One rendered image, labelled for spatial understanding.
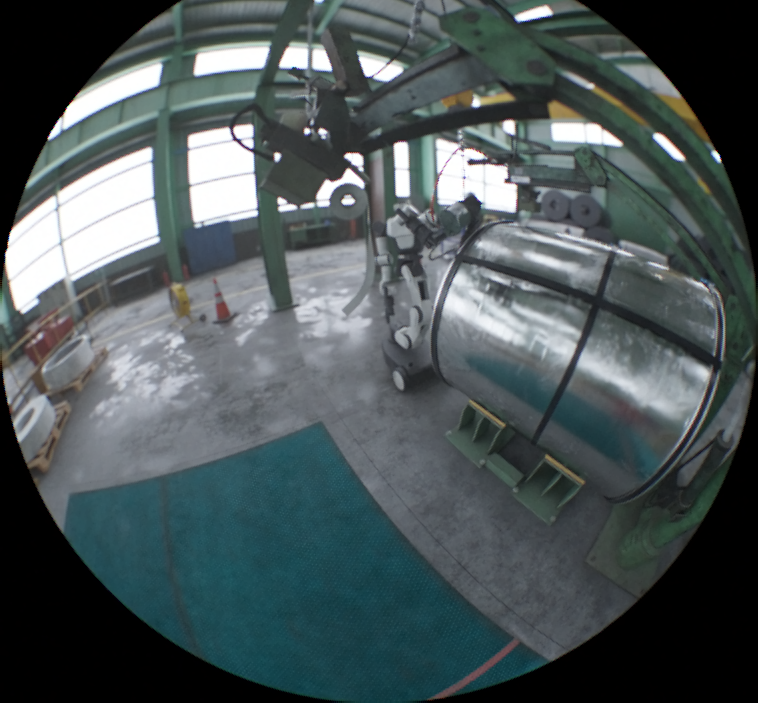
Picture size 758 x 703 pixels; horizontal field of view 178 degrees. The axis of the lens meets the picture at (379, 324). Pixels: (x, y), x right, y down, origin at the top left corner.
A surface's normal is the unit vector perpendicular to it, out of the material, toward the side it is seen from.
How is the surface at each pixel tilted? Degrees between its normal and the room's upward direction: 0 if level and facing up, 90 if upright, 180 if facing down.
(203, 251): 90
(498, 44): 90
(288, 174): 90
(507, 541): 0
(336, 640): 0
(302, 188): 90
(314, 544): 0
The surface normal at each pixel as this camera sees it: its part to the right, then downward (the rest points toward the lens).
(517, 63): -0.59, 0.39
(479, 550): -0.04, -0.89
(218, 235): 0.53, 0.37
